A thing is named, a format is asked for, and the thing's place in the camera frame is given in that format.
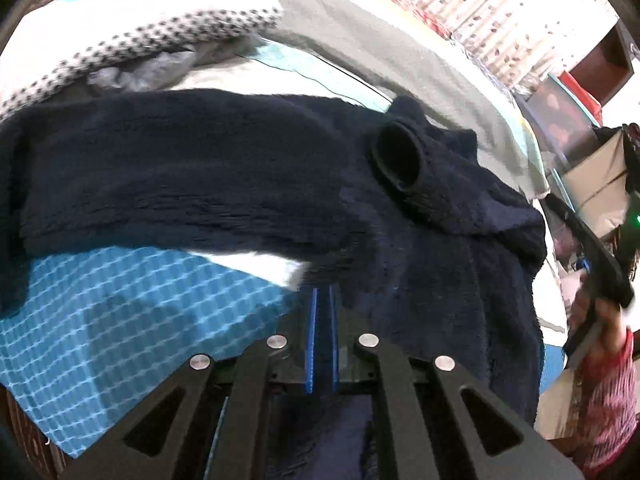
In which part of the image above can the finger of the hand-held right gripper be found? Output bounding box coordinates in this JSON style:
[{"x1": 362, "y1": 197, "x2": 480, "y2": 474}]
[{"x1": 542, "y1": 192, "x2": 597, "y2": 273}]

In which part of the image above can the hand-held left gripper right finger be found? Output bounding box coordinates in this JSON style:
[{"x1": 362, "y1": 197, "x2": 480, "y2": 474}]
[{"x1": 326, "y1": 284, "x2": 586, "y2": 480}]

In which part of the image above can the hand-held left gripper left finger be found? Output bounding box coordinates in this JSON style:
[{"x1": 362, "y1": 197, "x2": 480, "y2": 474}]
[{"x1": 60, "y1": 286, "x2": 322, "y2": 480}]

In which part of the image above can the dark navy fleece sweater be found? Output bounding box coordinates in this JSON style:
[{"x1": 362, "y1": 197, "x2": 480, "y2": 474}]
[{"x1": 0, "y1": 87, "x2": 548, "y2": 480}]

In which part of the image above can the person's right hand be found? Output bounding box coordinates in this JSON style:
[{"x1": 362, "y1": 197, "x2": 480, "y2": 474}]
[{"x1": 567, "y1": 285, "x2": 633, "y2": 361}]

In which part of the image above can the cardboard box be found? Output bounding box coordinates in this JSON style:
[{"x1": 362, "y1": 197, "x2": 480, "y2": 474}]
[{"x1": 562, "y1": 130, "x2": 631, "y2": 231}]

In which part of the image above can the clear storage box teal lid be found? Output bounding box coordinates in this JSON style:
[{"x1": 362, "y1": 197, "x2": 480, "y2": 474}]
[{"x1": 520, "y1": 72, "x2": 608, "y2": 171}]

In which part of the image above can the brown wooden cabinet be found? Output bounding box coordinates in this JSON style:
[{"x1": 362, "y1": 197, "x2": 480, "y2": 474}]
[{"x1": 575, "y1": 22, "x2": 636, "y2": 106}]

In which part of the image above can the patterned blue beige bedspread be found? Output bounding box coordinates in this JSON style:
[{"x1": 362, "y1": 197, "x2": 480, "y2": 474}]
[{"x1": 0, "y1": 0, "x2": 553, "y2": 463}]

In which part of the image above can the leaf print curtain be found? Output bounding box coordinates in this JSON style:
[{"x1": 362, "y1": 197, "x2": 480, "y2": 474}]
[{"x1": 345, "y1": 0, "x2": 621, "y2": 91}]

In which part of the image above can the grey folded garment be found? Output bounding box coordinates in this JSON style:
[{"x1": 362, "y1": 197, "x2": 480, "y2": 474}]
[{"x1": 87, "y1": 35, "x2": 266, "y2": 93}]

